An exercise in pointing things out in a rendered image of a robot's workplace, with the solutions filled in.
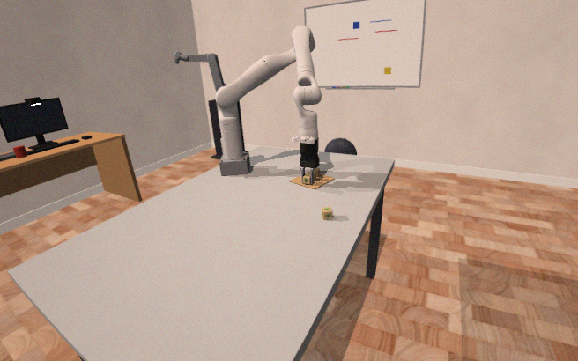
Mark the tan flat mat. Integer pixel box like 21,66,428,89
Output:
289,174,335,189

